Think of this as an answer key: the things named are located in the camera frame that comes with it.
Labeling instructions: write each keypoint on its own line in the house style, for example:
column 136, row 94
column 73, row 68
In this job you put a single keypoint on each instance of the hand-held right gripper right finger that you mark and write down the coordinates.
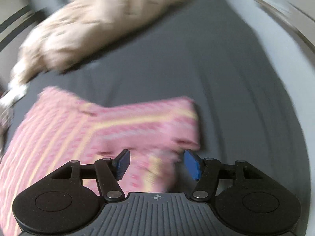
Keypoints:
column 193, row 164

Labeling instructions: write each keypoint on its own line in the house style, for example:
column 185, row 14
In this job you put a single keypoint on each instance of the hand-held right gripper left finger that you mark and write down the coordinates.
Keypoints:
column 123, row 163

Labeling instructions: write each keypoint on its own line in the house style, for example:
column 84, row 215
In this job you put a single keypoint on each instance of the pink striped knit sweater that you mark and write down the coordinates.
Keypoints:
column 73, row 132

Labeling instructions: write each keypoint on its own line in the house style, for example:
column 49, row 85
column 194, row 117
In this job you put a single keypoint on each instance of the bed with grey sheet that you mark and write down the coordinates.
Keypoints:
column 209, row 61

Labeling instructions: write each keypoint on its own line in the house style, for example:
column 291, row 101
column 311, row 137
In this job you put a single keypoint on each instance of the crumpled white garment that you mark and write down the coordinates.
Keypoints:
column 12, row 98

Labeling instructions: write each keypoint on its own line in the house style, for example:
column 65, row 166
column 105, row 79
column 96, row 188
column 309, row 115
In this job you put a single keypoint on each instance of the beige spotted duvet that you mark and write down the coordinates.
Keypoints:
column 98, row 22

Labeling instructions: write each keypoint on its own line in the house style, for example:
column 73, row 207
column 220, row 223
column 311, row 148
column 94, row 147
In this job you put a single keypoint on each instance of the stone windowsill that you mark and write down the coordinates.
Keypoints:
column 290, row 19

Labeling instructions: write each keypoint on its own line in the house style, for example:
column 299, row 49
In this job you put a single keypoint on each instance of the beige wardrobe with grey stripes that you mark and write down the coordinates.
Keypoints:
column 14, row 12

